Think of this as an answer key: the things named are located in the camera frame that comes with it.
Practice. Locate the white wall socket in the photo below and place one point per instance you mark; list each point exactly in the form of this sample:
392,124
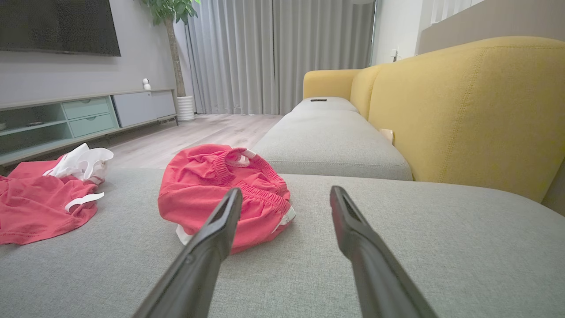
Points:
394,54

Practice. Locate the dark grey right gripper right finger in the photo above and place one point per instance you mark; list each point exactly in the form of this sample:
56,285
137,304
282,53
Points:
375,269

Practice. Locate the red shorts with white trim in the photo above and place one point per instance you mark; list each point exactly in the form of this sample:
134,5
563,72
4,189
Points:
198,190

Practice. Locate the black flat television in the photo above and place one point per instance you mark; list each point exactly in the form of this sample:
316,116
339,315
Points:
57,24

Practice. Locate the small white security camera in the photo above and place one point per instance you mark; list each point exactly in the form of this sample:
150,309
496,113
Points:
146,84

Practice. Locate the beige sofa label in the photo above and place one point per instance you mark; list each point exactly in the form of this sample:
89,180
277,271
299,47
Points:
387,135

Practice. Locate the wide yellow sofa backrest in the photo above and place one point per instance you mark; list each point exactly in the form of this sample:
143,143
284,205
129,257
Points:
463,110

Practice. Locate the grey pleated curtain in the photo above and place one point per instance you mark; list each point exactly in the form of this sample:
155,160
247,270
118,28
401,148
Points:
273,53

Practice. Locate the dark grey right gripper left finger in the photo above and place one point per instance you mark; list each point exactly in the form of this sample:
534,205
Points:
201,260

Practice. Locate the small grey sofa seat cushion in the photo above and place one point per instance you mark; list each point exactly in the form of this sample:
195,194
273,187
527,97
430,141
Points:
340,106

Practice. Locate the white ribbed plant pot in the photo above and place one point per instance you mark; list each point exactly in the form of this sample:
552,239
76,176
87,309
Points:
186,108

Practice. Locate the green indoor tree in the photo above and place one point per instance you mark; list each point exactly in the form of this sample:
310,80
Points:
174,48

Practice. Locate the grey and green TV cabinet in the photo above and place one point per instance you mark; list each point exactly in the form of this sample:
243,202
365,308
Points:
88,117

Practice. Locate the red and white shirt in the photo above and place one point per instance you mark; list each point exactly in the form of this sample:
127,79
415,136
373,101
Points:
35,207

